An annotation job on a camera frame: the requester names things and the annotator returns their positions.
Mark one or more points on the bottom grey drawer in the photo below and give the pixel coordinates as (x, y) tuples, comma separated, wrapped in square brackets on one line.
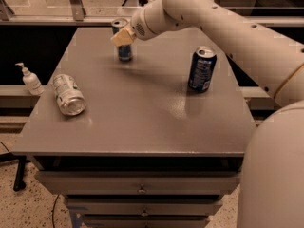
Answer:
[(147, 222)]

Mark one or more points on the top grey drawer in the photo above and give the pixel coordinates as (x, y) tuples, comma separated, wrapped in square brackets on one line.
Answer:
[(89, 183)]

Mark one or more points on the white pump dispenser bottle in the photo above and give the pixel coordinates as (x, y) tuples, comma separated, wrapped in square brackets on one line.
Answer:
[(31, 81)]

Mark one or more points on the red bull can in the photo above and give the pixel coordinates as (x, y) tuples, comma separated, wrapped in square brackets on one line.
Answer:
[(124, 52)]

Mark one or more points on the metal railing frame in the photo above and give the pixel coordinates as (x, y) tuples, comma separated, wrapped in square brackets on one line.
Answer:
[(97, 12)]

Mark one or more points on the black stand leg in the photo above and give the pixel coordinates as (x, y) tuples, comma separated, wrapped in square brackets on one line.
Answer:
[(18, 183)]

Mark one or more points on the grey drawer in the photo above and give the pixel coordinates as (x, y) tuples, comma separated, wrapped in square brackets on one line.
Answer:
[(145, 206), (89, 183), (147, 222)]

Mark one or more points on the middle grey drawer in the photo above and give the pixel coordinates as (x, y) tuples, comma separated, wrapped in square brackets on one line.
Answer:
[(145, 206)]

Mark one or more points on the silver green can lying down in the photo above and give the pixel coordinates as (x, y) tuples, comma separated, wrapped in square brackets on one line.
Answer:
[(69, 97)]

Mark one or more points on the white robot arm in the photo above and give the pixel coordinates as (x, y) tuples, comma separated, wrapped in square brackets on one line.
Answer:
[(272, 176)]

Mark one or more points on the grey drawer cabinet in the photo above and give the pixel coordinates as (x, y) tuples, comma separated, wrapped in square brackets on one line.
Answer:
[(140, 117)]

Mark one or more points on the dark blue soda can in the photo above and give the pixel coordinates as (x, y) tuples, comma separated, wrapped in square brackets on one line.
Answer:
[(202, 67)]

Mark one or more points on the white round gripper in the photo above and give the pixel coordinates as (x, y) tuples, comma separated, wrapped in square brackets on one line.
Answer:
[(140, 25)]

